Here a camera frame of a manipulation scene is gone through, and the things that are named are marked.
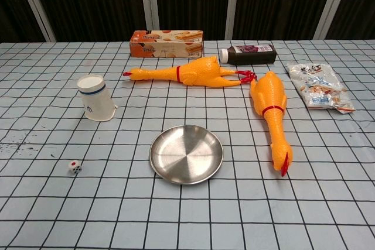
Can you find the white paper cup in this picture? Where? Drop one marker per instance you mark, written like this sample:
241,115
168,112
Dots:
95,97

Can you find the white die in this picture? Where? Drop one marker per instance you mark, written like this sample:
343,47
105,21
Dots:
74,167

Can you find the round steel plate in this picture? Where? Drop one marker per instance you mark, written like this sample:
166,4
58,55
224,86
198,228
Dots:
186,154

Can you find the yellow rubber chicken toy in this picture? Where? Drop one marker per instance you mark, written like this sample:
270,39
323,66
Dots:
199,73
271,106

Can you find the orange biscuit box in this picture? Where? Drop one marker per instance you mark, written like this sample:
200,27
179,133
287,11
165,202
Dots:
167,43

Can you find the dark juice bottle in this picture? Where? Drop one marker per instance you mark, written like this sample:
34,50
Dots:
249,54

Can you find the checked grid tablecloth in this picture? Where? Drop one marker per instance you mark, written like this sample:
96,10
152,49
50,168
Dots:
187,217

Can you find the white snack bag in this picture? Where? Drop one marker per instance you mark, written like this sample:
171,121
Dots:
319,86

